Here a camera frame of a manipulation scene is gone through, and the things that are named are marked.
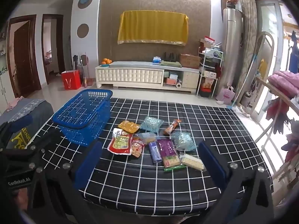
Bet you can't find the pink paper bag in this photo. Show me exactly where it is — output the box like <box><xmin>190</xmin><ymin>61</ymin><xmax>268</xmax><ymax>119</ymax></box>
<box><xmin>216</xmin><ymin>86</ymin><xmax>236</xmax><ymax>105</ymax></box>

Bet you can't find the pink cloth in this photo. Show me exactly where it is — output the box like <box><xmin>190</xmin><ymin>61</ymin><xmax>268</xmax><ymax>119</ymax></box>
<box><xmin>6</xmin><ymin>96</ymin><xmax>24</xmax><ymax>112</ymax></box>

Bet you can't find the orange snack packet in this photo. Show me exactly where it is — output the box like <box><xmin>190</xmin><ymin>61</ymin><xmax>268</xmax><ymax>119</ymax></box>
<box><xmin>117</xmin><ymin>120</ymin><xmax>141</xmax><ymax>134</ymax></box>

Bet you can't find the brown cardboard box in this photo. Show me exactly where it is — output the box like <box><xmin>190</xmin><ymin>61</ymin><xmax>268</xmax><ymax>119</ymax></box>
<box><xmin>179</xmin><ymin>54</ymin><xmax>201</xmax><ymax>69</ymax></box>

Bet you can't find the purple snack packet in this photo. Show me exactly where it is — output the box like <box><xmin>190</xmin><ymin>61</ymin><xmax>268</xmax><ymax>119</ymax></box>
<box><xmin>157</xmin><ymin>139</ymin><xmax>177</xmax><ymax>158</ymax></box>
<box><xmin>162</xmin><ymin>154</ymin><xmax>187</xmax><ymax>172</ymax></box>

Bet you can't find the clear cake packet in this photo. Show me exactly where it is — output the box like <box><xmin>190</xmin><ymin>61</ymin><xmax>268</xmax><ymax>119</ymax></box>
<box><xmin>138</xmin><ymin>132</ymin><xmax>157</xmax><ymax>145</ymax></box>

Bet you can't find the blue plastic basket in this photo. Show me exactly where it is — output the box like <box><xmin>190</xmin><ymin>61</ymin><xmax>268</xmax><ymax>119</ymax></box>
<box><xmin>52</xmin><ymin>89</ymin><xmax>113</xmax><ymax>147</ymax></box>

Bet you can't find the black checked tablecloth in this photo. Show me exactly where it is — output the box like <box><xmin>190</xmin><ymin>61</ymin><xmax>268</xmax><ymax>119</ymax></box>
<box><xmin>35</xmin><ymin>97</ymin><xmax>274</xmax><ymax>209</ymax></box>

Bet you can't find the lavender tube snack packet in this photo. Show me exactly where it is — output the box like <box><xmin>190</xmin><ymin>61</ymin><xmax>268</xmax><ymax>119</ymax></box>
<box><xmin>148</xmin><ymin>141</ymin><xmax>163</xmax><ymax>164</ymax></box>

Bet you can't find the wooden drying rack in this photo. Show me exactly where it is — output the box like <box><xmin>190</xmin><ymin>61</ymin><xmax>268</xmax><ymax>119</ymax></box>
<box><xmin>255</xmin><ymin>75</ymin><xmax>299</xmax><ymax>187</ymax></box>

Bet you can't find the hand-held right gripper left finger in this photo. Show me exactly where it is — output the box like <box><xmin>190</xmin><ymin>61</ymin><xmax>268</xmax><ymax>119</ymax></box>
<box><xmin>29</xmin><ymin>142</ymin><xmax>103</xmax><ymax>224</ymax></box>

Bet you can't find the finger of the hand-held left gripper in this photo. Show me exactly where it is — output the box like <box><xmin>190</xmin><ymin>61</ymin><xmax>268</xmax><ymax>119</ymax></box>
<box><xmin>14</xmin><ymin>134</ymin><xmax>59</xmax><ymax>168</ymax></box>
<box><xmin>0</xmin><ymin>119</ymin><xmax>33</xmax><ymax>137</ymax></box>

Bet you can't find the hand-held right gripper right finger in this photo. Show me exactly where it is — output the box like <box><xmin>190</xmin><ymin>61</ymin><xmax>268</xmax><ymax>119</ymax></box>
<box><xmin>198</xmin><ymin>142</ymin><xmax>275</xmax><ymax>224</ymax></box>

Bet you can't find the clear blue snack packet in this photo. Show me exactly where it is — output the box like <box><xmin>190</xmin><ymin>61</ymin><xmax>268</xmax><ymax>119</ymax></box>
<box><xmin>172</xmin><ymin>132</ymin><xmax>196</xmax><ymax>152</ymax></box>
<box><xmin>140</xmin><ymin>116</ymin><xmax>164</xmax><ymax>132</ymax></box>

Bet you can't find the orange sausage packet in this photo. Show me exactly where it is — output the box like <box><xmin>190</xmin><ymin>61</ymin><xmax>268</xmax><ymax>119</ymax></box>
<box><xmin>164</xmin><ymin>119</ymin><xmax>182</xmax><ymax>136</ymax></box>

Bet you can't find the dark wooden doorway frame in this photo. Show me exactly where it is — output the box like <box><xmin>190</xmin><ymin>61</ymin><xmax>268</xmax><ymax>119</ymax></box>
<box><xmin>42</xmin><ymin>14</ymin><xmax>66</xmax><ymax>84</ymax></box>

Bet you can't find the small red snack packet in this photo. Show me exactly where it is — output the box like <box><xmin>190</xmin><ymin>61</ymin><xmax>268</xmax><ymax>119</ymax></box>
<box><xmin>131</xmin><ymin>137</ymin><xmax>145</xmax><ymax>157</ymax></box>

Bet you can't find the red and yellow snack packet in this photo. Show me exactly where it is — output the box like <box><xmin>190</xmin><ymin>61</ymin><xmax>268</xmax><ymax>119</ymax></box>
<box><xmin>107</xmin><ymin>128</ymin><xmax>133</xmax><ymax>155</ymax></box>

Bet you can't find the white tv cabinet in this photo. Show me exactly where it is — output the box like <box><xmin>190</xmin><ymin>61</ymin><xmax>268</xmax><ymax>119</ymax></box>
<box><xmin>95</xmin><ymin>61</ymin><xmax>201</xmax><ymax>95</ymax></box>

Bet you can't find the pink quilted garment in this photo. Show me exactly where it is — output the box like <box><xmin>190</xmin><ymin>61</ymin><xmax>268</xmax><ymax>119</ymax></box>
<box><xmin>267</xmin><ymin>70</ymin><xmax>299</xmax><ymax>98</ymax></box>

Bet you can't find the silver standing air conditioner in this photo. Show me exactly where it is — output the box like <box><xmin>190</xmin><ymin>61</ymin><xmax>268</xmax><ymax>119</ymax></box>
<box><xmin>222</xmin><ymin>7</ymin><xmax>243</xmax><ymax>91</ymax></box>

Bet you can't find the round wall plaque blue centre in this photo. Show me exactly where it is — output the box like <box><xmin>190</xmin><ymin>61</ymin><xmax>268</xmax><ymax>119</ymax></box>
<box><xmin>78</xmin><ymin>0</ymin><xmax>93</xmax><ymax>9</ymax></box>

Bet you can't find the yellow cloth cover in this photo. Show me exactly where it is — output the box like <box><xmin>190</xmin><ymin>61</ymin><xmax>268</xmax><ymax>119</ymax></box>
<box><xmin>117</xmin><ymin>10</ymin><xmax>189</xmax><ymax>45</ymax></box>

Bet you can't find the white cracker packet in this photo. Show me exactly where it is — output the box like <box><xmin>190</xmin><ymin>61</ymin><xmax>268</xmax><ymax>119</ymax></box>
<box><xmin>179</xmin><ymin>153</ymin><xmax>206</xmax><ymax>171</ymax></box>

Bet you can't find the dark wooden door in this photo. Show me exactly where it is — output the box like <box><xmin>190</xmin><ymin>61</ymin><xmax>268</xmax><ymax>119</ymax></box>
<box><xmin>7</xmin><ymin>15</ymin><xmax>42</xmax><ymax>98</ymax></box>

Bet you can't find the patterned beige curtain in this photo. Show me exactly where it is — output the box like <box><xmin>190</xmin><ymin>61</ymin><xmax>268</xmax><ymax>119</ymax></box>
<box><xmin>238</xmin><ymin>0</ymin><xmax>258</xmax><ymax>103</ymax></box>

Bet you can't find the round brown wall plaque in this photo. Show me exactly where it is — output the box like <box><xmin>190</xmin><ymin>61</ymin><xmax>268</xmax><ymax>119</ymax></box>
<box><xmin>77</xmin><ymin>24</ymin><xmax>90</xmax><ymax>38</ymax></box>

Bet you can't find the white metal shelf rack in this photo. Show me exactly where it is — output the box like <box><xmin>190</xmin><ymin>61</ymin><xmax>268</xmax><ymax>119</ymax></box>
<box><xmin>197</xmin><ymin>44</ymin><xmax>225</xmax><ymax>97</ymax></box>

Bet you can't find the red paper bag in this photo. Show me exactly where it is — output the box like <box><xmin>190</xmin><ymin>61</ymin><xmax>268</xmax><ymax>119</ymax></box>
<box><xmin>61</xmin><ymin>70</ymin><xmax>82</xmax><ymax>90</ymax></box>

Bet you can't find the white arched metal frame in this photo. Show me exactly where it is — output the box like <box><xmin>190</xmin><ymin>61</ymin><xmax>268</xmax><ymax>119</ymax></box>
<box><xmin>236</xmin><ymin>31</ymin><xmax>275</xmax><ymax>105</ymax></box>

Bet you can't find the grey covered seat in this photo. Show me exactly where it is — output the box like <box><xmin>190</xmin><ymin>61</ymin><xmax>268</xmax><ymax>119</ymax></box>
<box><xmin>0</xmin><ymin>98</ymin><xmax>54</xmax><ymax>150</ymax></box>

